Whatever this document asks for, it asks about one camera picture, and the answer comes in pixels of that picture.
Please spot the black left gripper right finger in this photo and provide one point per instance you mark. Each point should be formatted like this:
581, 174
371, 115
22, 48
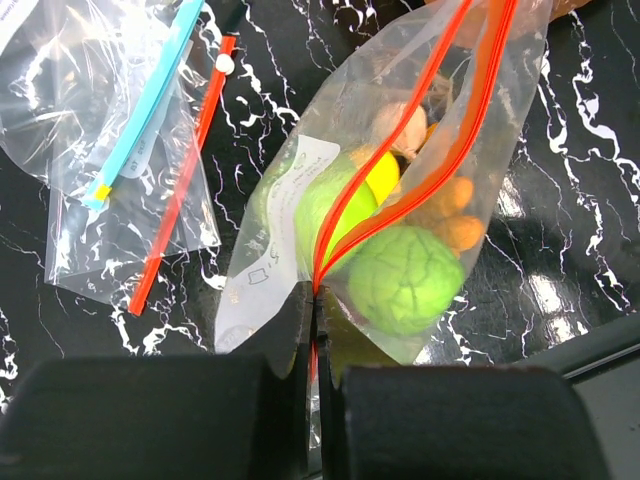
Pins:
381, 420

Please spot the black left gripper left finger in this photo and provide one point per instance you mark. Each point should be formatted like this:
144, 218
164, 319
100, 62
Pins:
242, 415

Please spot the light green lime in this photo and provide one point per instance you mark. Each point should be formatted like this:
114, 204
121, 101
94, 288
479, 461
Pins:
403, 279

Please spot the orange ginger piece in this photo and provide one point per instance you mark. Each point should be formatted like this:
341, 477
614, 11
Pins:
443, 214

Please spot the orange zipper clear bag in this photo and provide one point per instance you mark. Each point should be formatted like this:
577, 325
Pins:
476, 85

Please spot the green apple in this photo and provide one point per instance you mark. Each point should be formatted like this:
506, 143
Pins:
316, 202

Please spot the yellow bell pepper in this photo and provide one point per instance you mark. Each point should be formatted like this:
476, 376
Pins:
384, 177

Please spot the garlic bulb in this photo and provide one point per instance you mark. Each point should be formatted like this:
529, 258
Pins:
412, 137

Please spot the blue zipper clear bag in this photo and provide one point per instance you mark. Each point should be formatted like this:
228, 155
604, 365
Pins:
80, 83

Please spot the orange plastic basket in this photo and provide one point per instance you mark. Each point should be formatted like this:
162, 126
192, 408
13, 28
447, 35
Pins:
477, 13

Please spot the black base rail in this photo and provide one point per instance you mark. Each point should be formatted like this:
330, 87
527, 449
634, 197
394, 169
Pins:
603, 367

